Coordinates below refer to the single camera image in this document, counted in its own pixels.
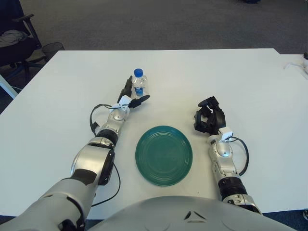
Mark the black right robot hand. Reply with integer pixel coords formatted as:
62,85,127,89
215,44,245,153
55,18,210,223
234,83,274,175
193,96,227,134

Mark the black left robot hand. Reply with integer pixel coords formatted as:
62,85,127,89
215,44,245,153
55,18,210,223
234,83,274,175
117,75,151,109

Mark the clear bottle with blue cap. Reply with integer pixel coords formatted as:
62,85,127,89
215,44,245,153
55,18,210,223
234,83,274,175
131,68,150,98

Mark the green round plate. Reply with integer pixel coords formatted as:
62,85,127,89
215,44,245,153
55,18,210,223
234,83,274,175
135,125,194,187

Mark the black mesh wastebasket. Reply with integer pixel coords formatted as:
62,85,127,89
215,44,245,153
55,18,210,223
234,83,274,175
41,42,65,64

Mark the silver robot torso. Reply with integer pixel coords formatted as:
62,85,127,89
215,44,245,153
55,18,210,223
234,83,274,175
81,196,299,231

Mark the white table leg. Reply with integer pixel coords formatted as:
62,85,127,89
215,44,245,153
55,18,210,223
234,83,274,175
0,73,19,99

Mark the black office chair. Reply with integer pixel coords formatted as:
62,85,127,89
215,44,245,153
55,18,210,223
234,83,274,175
0,13,46,80

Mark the grey cloth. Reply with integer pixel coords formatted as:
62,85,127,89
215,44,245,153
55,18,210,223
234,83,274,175
0,30,28,46

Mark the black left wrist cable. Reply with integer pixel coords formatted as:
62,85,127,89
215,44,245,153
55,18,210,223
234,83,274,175
90,103,118,135

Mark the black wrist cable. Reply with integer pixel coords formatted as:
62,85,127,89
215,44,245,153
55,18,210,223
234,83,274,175
90,103,118,135
231,136,249,176

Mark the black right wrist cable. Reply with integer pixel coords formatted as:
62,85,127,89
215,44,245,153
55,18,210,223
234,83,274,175
231,136,249,176

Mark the thin white cable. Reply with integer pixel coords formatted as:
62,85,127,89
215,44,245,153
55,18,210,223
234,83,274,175
283,62,304,71

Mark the black left elbow cable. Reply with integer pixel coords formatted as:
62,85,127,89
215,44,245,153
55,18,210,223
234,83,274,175
92,165,121,207

